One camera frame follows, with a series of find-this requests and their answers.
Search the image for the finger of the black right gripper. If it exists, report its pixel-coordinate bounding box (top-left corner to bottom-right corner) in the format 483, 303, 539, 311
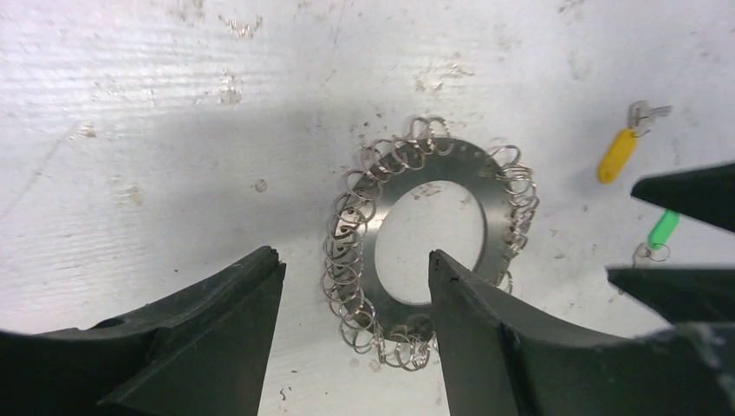
630, 164, 734, 232
607, 266, 734, 324

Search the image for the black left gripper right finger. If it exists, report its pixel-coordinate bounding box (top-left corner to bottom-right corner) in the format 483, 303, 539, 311
428, 250, 734, 415

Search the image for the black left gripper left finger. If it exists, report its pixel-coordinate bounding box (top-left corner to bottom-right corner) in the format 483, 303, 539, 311
1, 246, 286, 415

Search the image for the key with green tag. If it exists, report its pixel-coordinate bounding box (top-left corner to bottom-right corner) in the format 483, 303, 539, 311
633, 210, 680, 267

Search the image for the metal disc with key rings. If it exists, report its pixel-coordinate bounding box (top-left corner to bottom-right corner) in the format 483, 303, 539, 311
320, 116, 540, 372

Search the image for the key with yellow tag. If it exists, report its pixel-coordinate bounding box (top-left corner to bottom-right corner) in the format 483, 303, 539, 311
597, 101, 673, 185

